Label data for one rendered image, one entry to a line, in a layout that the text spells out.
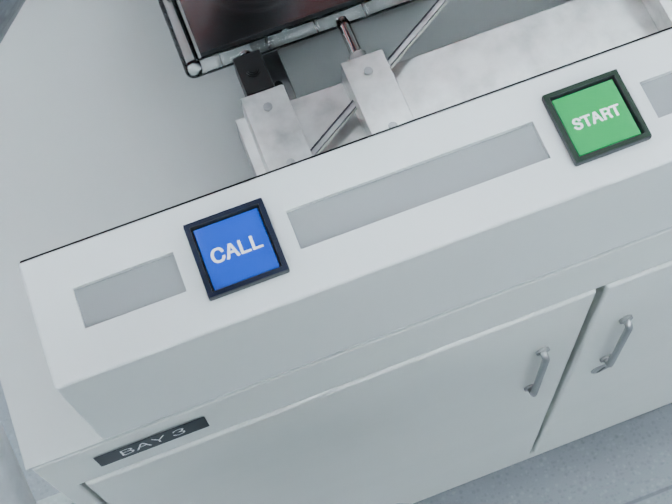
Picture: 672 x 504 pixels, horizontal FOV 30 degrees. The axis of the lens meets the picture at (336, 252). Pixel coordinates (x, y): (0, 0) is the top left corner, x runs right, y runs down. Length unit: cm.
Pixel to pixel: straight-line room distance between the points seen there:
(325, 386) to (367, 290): 19
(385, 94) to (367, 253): 16
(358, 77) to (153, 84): 20
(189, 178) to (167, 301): 21
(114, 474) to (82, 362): 24
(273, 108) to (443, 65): 14
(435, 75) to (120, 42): 28
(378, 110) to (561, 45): 16
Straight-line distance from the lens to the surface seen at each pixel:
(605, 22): 101
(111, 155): 104
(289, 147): 92
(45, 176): 105
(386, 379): 106
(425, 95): 97
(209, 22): 99
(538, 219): 86
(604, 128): 87
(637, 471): 180
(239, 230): 84
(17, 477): 68
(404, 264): 83
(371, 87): 94
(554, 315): 109
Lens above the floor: 173
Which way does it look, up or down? 68 degrees down
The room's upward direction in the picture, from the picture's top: 7 degrees counter-clockwise
